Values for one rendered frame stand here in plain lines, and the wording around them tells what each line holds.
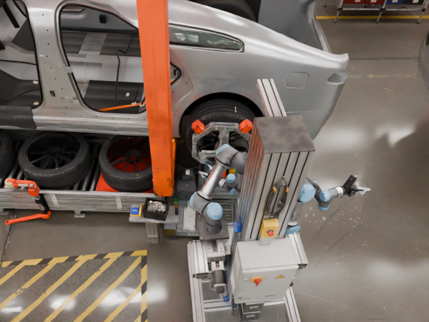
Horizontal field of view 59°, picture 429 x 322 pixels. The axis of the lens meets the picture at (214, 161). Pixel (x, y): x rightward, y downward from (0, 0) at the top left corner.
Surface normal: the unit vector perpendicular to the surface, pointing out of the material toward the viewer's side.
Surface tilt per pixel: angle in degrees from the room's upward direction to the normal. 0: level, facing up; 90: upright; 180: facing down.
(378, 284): 0
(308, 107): 90
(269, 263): 0
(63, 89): 90
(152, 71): 90
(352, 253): 0
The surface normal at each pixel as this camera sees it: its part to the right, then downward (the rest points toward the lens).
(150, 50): 0.00, 0.75
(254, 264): 0.06, -0.66
